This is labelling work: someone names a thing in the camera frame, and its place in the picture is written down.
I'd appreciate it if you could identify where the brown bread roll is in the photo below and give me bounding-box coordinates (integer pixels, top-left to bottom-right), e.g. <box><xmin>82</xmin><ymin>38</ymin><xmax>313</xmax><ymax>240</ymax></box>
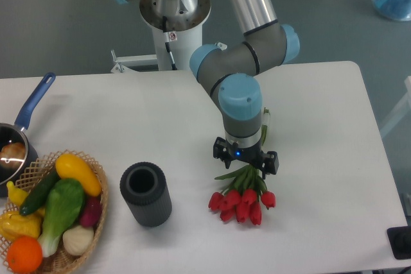
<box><xmin>1</xmin><ymin>142</ymin><xmax>26</xmax><ymax>171</ymax></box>

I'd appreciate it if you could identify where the green bok choy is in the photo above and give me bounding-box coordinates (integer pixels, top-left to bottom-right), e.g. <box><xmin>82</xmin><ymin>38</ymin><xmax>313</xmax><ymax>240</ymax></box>
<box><xmin>38</xmin><ymin>178</ymin><xmax>85</xmax><ymax>258</ymax></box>

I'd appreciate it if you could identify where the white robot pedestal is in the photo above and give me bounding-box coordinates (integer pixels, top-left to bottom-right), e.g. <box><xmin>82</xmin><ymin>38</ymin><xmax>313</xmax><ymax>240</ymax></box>
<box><xmin>110</xmin><ymin>19</ymin><xmax>228</xmax><ymax>74</ymax></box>

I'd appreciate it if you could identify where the dark grey ribbed vase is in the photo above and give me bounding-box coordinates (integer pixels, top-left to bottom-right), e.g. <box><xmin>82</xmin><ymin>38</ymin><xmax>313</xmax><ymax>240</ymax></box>
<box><xmin>119</xmin><ymin>162</ymin><xmax>172</xmax><ymax>227</ymax></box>

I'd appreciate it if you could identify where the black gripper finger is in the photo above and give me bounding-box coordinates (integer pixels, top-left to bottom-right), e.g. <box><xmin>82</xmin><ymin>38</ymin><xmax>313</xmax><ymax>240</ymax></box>
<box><xmin>256</xmin><ymin>151</ymin><xmax>279</xmax><ymax>179</ymax></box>
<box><xmin>213</xmin><ymin>137</ymin><xmax>231</xmax><ymax>169</ymax></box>

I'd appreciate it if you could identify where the blue handled saucepan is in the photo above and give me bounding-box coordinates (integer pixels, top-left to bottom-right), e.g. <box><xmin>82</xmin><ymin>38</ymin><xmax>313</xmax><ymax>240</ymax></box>
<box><xmin>1</xmin><ymin>73</ymin><xmax>56</xmax><ymax>198</ymax></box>

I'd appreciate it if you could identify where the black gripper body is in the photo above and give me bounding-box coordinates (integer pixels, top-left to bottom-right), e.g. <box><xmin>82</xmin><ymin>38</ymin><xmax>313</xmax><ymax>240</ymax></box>
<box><xmin>224</xmin><ymin>141</ymin><xmax>263</xmax><ymax>167</ymax></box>

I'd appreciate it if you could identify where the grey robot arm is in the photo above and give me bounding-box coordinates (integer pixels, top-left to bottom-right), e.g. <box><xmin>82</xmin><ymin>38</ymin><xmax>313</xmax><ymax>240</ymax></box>
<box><xmin>113</xmin><ymin>0</ymin><xmax>300</xmax><ymax>175</ymax></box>

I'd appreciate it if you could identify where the yellow banana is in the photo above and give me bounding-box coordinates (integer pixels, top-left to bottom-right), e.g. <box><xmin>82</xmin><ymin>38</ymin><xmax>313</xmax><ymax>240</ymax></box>
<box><xmin>6</xmin><ymin>181</ymin><xmax>45</xmax><ymax>218</ymax></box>

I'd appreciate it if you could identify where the white garlic bulb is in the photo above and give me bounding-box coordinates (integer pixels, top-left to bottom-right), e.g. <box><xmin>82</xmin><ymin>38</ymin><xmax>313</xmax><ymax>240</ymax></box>
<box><xmin>62</xmin><ymin>225</ymin><xmax>94</xmax><ymax>256</ymax></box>

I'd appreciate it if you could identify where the green cucumber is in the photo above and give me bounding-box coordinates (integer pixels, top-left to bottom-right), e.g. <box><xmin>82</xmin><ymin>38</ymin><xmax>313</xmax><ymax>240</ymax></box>
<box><xmin>19</xmin><ymin>169</ymin><xmax>60</xmax><ymax>216</ymax></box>

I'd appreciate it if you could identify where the white frame at right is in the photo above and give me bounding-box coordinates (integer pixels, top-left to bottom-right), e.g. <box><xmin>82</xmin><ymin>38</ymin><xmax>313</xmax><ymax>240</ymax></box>
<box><xmin>380</xmin><ymin>76</ymin><xmax>410</xmax><ymax>139</ymax></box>

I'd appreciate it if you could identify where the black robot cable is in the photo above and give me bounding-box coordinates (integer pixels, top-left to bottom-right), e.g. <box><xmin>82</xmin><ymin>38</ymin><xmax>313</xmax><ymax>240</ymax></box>
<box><xmin>162</xmin><ymin>16</ymin><xmax>178</xmax><ymax>71</ymax></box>

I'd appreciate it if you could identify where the orange fruit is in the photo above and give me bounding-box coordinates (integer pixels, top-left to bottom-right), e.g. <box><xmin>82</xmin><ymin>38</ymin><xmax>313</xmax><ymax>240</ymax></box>
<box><xmin>6</xmin><ymin>236</ymin><xmax>43</xmax><ymax>273</ymax></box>

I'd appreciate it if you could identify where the yellow squash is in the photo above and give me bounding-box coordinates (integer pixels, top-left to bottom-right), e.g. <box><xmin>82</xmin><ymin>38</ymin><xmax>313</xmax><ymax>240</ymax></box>
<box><xmin>55</xmin><ymin>153</ymin><xmax>102</xmax><ymax>197</ymax></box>

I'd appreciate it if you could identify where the black device at edge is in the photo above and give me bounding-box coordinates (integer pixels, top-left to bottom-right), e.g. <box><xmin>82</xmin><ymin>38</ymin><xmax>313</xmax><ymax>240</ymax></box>
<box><xmin>387</xmin><ymin>226</ymin><xmax>410</xmax><ymax>260</ymax></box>

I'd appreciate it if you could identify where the red tulip bouquet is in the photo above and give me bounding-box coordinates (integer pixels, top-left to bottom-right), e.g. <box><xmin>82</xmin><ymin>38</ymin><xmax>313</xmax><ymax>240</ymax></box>
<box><xmin>207</xmin><ymin>107</ymin><xmax>277</xmax><ymax>227</ymax></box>

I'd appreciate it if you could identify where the yellow bell pepper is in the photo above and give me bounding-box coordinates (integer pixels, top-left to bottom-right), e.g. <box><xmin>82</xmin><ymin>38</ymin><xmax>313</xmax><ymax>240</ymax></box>
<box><xmin>1</xmin><ymin>210</ymin><xmax>42</xmax><ymax>242</ymax></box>

